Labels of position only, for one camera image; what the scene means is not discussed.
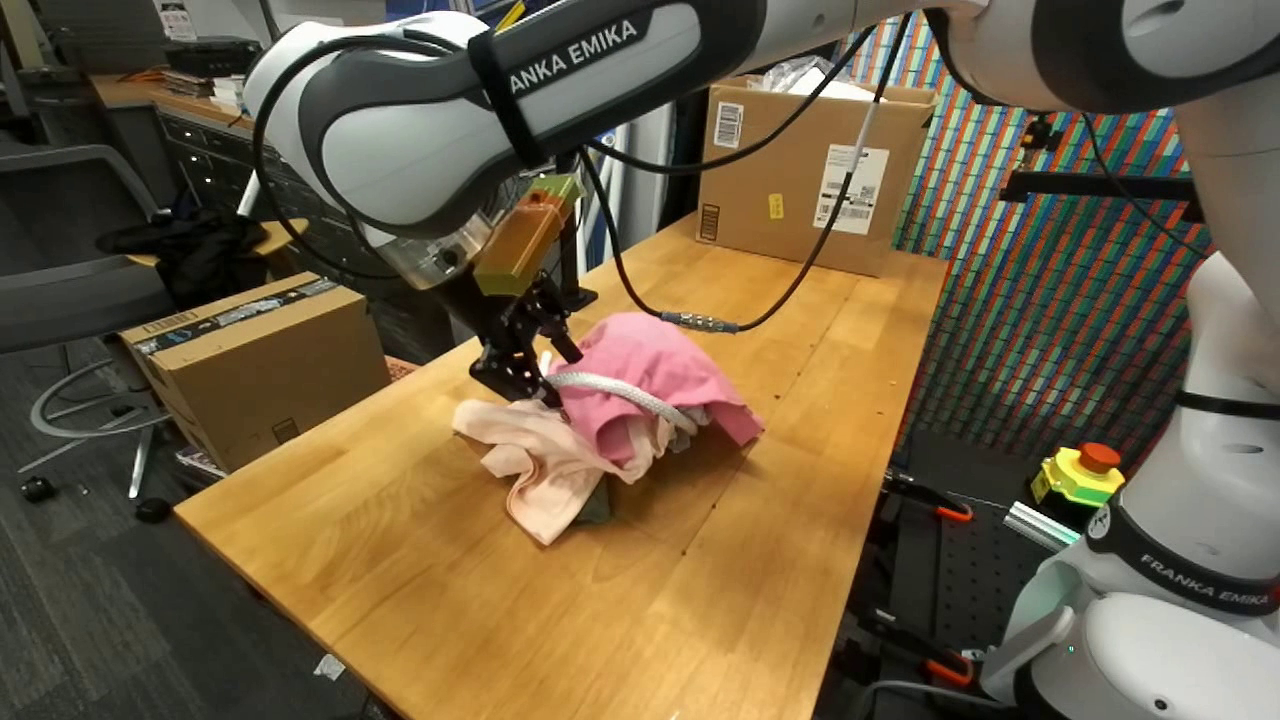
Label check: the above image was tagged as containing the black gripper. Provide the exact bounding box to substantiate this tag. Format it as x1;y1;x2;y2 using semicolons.
448;263;588;405

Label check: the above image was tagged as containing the pale peach shirt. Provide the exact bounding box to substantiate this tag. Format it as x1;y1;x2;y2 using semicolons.
448;396;670;546

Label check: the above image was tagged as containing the hot pink cloth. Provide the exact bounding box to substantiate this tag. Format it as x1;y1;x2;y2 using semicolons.
550;309;767;486

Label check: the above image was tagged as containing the black upright pole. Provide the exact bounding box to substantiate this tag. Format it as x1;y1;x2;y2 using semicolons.
537;216;600;315

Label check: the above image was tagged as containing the white upright panel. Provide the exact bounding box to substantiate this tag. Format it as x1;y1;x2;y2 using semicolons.
615;113;677;246

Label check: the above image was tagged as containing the cardboard box with black tape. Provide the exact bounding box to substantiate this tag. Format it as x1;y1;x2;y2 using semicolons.
115;268;391;474

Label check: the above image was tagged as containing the small round wooden table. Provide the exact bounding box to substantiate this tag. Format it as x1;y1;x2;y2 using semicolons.
122;211;315;273

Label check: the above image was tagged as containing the cardboard box with shipping label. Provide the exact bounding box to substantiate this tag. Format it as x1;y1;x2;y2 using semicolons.
690;75;941;279

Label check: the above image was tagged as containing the black bag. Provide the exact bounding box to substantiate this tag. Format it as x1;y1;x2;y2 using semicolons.
95;206;277;310

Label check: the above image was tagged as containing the wooden top workbench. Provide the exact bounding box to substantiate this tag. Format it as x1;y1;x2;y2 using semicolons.
86;67;471;362

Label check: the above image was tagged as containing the clear plastic bag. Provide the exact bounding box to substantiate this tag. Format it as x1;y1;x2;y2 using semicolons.
756;52;884;100

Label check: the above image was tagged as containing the orange black clamp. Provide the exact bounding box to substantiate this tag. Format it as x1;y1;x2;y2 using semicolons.
874;471;979;531
863;605;989;695

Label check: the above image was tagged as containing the black case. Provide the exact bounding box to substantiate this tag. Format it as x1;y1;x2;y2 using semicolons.
159;37;271;81

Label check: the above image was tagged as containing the gray office chair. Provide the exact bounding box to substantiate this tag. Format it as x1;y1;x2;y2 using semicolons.
0;138;184;356

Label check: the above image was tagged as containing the yellow red emergency stop button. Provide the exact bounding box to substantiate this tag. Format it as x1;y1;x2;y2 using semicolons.
1026;441;1132;537

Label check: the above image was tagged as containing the yellow green wrist camera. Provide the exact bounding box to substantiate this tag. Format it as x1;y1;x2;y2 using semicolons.
471;172;588;298

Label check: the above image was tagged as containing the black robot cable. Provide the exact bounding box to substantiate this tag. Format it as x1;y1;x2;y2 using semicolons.
571;10;923;337

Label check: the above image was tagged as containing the white floor hose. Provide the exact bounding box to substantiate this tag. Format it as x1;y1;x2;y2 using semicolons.
23;350;176;446

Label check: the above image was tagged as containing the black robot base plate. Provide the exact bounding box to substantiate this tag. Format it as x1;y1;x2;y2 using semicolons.
872;471;1073;684

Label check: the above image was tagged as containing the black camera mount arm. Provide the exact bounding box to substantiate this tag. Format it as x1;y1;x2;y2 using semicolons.
995;113;1211;222

